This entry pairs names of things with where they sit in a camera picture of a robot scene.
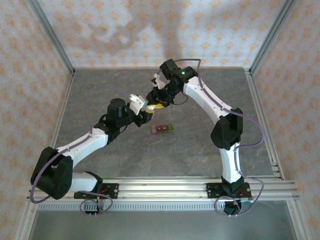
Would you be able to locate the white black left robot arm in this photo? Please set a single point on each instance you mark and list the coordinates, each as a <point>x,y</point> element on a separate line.
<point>85,145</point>

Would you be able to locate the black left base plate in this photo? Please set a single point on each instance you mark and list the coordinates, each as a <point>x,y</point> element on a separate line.
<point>112,191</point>

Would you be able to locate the green pill box marked Sun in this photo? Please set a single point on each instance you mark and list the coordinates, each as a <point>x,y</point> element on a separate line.
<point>170,128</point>

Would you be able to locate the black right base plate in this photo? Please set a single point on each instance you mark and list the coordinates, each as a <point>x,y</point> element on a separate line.
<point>213,191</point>

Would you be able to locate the aluminium frame leg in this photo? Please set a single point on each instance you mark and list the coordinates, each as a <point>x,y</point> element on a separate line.
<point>296,222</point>
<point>25,222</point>

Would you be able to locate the aluminium table side rail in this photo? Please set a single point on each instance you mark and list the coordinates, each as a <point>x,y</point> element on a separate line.
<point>257,100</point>
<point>65,100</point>

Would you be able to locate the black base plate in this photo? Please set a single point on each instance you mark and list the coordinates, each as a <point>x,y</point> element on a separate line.
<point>213,191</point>
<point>112,191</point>

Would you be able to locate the aluminium frame post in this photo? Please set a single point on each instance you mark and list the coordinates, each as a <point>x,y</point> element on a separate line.
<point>55,41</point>
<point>270,37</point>

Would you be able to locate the aluminium cross rail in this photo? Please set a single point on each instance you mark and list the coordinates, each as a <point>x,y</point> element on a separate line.
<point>162,190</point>

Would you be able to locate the brown pill box marked Tues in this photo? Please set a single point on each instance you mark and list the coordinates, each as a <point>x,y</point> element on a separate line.
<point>164,128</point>

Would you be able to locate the brown pill box marked Fri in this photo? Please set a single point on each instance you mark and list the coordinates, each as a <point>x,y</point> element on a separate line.
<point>159,129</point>

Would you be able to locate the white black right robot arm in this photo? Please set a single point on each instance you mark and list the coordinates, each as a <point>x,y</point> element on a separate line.
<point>205,97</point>

